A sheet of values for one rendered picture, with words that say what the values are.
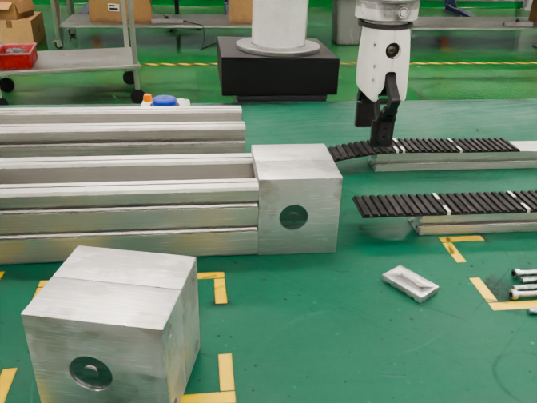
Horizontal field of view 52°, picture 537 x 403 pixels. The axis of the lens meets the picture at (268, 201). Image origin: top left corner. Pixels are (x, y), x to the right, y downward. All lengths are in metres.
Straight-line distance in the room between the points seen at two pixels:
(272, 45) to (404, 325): 0.81
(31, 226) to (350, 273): 0.34
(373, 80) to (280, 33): 0.48
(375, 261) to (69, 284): 0.34
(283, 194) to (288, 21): 0.69
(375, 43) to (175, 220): 0.36
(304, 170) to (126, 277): 0.25
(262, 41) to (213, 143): 0.52
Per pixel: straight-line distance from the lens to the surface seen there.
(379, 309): 0.56
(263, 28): 1.23
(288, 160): 0.62
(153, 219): 0.59
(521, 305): 0.61
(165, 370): 0.40
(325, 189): 0.59
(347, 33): 5.81
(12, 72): 3.74
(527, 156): 0.94
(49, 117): 0.85
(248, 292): 0.56
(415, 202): 0.69
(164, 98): 0.92
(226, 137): 0.75
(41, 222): 0.61
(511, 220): 0.74
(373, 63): 0.77
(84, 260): 0.46
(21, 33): 5.74
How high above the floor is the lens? 1.12
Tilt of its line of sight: 27 degrees down
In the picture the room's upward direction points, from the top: 2 degrees clockwise
